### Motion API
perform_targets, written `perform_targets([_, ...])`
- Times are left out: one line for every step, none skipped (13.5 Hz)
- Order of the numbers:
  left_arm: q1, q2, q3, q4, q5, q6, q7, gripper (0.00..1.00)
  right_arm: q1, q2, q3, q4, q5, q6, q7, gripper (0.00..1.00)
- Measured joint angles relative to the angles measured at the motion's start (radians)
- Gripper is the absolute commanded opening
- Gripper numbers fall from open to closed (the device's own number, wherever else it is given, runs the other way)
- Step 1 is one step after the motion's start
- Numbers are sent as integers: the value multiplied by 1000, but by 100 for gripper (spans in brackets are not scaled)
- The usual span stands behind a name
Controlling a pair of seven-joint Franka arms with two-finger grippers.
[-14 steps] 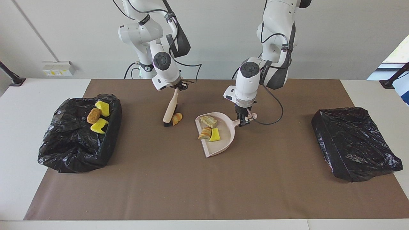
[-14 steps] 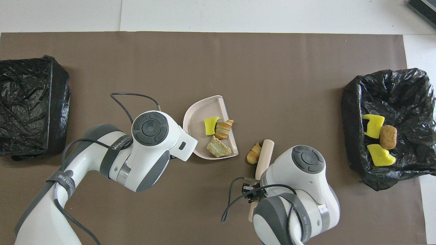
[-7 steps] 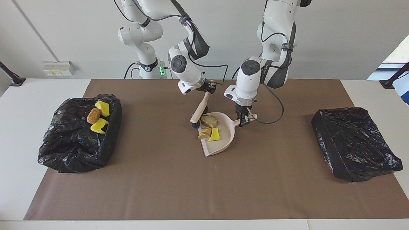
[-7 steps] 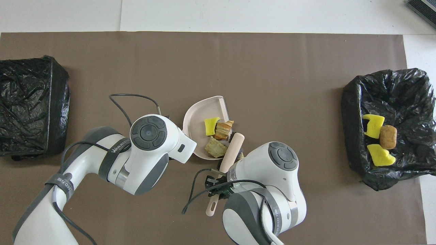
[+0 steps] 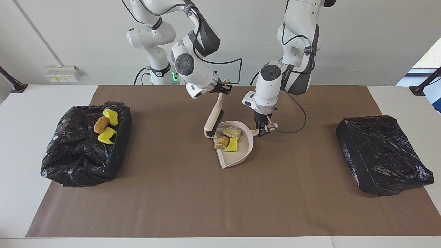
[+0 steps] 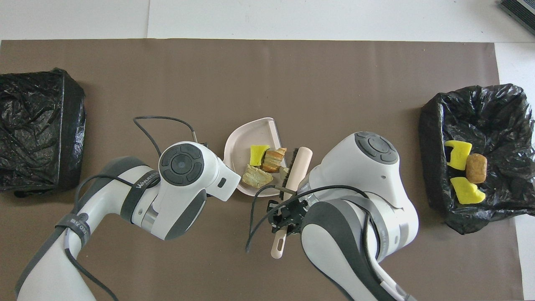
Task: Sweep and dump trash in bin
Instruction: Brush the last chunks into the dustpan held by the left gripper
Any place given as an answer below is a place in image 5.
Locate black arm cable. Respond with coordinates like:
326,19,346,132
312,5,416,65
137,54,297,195
121,0,243,85
274,21,321,135

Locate thin wall cable conduit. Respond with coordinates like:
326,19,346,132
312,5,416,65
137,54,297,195
13,0,65,68

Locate beige plastic dustpan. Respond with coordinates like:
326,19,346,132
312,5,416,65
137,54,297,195
213,120,278,169

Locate chunky yellow sponge piece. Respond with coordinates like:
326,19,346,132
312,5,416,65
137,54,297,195
102,109,119,126

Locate beige hand brush black bristles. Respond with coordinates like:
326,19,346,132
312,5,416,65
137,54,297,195
203,92,225,139

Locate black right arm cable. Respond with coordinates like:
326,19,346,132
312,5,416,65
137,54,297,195
121,0,243,85

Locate brown paper table mat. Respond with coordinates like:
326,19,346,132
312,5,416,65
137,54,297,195
26,85,441,238

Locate white wall socket box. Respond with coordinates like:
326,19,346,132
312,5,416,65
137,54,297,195
45,65,82,83

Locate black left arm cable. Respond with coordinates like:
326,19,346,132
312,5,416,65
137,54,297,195
274,21,321,135

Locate taut black bag-lined bin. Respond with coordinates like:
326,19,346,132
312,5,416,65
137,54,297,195
336,115,435,197

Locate bright window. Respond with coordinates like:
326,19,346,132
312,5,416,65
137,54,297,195
396,37,441,86

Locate brown cork-like cylinder piece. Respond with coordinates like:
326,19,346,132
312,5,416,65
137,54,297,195
93,116,110,134

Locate black right base cable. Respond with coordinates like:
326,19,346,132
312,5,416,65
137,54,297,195
134,66,152,85

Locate crumpled black bag-lined bin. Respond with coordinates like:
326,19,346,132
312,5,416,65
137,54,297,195
41,101,132,187

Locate notched yellow sponge piece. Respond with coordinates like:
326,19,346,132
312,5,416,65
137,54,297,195
98,127,117,145

